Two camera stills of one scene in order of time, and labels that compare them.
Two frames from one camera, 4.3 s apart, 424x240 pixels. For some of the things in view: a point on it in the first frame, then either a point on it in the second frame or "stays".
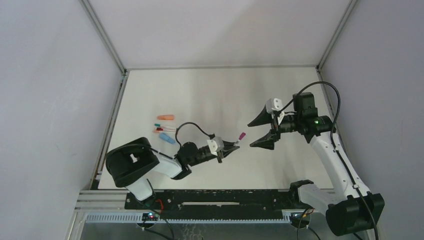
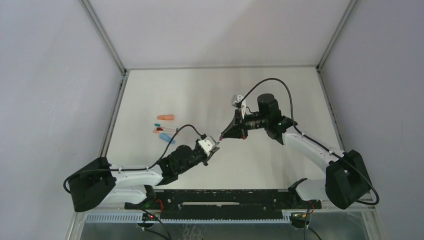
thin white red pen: [166, 129] stays
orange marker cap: [168, 117] stays
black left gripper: [220, 153] → [209, 154]
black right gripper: [274, 126] → [240, 126]
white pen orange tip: [162, 131] stays
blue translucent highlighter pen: [167, 138] stays
